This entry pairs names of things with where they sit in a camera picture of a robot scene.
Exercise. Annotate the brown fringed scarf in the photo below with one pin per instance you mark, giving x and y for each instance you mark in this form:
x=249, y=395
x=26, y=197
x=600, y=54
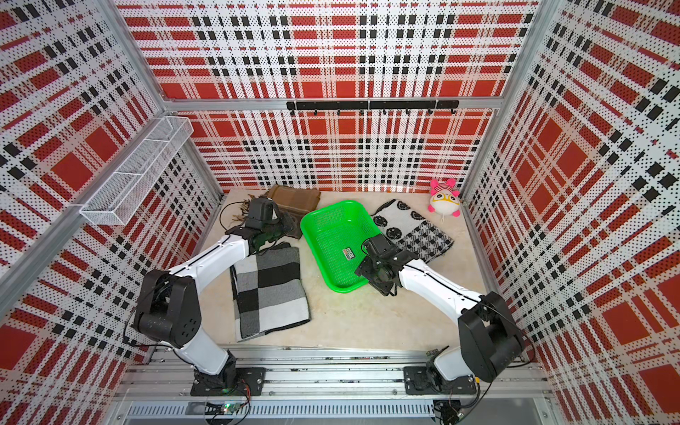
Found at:
x=296, y=202

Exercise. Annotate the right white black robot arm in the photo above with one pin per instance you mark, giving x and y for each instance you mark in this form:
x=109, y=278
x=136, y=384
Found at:
x=489, y=339

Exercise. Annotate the grey black checkered scarf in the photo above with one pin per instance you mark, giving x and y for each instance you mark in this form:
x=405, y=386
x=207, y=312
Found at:
x=268, y=293

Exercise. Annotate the aluminium front rail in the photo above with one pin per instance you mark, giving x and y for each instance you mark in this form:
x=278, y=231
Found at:
x=291, y=373

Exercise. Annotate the black white patterned scarf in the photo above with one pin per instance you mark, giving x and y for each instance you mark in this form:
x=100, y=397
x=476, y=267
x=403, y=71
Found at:
x=410, y=231

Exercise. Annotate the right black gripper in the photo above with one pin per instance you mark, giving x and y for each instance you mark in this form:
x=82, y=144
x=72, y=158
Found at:
x=366, y=266

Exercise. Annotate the pink white plush toy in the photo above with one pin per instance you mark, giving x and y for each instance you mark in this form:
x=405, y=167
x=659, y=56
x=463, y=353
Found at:
x=444, y=198

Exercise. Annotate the white wire mesh shelf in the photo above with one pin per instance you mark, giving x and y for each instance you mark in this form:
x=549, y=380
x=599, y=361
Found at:
x=118, y=198

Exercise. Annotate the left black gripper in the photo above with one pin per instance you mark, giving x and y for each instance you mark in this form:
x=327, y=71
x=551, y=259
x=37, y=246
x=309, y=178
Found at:
x=287, y=223

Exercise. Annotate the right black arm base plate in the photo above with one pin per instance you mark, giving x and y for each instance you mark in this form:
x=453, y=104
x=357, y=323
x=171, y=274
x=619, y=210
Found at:
x=426, y=380

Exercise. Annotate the small label sticker in basket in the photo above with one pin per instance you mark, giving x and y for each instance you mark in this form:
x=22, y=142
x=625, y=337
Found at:
x=349, y=254

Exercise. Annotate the green plastic basket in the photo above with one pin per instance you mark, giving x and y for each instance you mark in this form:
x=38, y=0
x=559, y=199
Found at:
x=330, y=230

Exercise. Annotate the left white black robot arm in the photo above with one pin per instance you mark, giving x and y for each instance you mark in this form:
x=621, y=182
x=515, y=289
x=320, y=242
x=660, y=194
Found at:
x=168, y=309

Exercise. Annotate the green circuit board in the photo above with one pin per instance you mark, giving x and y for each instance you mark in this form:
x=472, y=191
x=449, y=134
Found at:
x=217, y=409

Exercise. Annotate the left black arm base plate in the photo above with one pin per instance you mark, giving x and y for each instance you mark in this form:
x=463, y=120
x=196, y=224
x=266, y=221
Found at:
x=230, y=382

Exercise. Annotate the black hook rail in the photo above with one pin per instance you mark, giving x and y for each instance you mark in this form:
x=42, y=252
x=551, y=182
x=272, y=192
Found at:
x=369, y=105

